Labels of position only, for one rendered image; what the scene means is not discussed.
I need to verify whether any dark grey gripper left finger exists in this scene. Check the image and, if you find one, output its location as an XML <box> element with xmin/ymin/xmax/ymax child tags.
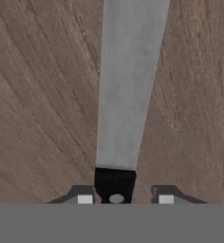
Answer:
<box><xmin>46</xmin><ymin>184</ymin><xmax>97</xmax><ymax>205</ymax></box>

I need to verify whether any black-handled steel knife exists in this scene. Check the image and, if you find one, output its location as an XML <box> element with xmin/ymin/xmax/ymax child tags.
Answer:
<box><xmin>94</xmin><ymin>0</ymin><xmax>172</xmax><ymax>205</ymax></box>

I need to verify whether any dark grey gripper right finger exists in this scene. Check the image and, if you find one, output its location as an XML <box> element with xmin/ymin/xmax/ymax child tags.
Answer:
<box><xmin>151</xmin><ymin>184</ymin><xmax>210</xmax><ymax>205</ymax></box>

